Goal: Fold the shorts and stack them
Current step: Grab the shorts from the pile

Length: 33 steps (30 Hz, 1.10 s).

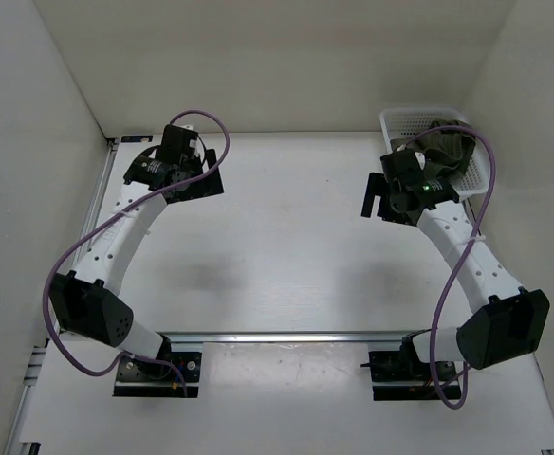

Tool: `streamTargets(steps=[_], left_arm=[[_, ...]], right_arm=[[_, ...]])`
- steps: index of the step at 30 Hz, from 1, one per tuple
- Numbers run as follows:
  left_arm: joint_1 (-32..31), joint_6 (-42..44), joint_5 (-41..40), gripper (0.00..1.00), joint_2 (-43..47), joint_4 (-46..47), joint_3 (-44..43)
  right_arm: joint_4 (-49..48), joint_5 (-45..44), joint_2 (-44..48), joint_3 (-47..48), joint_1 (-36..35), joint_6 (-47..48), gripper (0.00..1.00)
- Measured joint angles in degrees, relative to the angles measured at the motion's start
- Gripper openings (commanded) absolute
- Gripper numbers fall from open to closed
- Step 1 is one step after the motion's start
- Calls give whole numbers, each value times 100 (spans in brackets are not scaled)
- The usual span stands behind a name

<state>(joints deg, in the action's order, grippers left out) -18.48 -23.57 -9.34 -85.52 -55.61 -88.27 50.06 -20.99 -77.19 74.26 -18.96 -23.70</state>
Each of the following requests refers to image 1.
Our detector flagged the aluminium front rail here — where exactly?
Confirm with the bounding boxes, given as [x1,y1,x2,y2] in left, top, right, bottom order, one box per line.
[165,331,408,344]

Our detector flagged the white plastic basket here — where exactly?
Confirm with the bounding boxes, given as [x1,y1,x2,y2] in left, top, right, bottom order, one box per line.
[379,107,489,200]

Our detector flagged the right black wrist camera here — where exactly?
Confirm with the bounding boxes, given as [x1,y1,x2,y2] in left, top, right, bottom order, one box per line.
[380,148,425,185]

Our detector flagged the olive green shorts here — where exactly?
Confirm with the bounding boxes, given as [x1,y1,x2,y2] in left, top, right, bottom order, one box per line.
[408,129,476,178]

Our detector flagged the aluminium left rail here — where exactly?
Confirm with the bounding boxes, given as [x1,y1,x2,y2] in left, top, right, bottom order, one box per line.
[48,136,120,334]

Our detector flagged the aluminium right rail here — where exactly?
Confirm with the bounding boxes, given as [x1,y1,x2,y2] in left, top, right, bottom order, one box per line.
[463,199,485,243]

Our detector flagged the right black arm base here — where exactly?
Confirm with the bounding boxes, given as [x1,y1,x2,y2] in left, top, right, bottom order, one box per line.
[361,329,463,401]

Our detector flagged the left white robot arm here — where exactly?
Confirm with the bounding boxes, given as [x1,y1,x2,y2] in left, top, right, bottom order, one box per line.
[44,146,224,379]

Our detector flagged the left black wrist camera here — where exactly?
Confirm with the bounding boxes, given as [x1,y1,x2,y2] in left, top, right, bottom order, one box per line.
[156,124,199,165]

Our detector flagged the aluminium rail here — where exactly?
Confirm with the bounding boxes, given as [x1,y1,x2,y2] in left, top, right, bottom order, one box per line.
[165,331,408,344]
[48,136,120,334]
[463,199,485,243]

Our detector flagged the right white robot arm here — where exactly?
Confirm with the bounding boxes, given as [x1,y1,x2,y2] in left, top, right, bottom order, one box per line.
[361,173,550,379]

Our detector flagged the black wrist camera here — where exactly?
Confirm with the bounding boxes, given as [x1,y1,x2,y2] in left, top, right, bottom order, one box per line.
[156,124,199,165]
[380,148,425,185]

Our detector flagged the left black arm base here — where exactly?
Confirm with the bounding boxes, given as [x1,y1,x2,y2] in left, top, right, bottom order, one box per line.
[113,337,203,399]

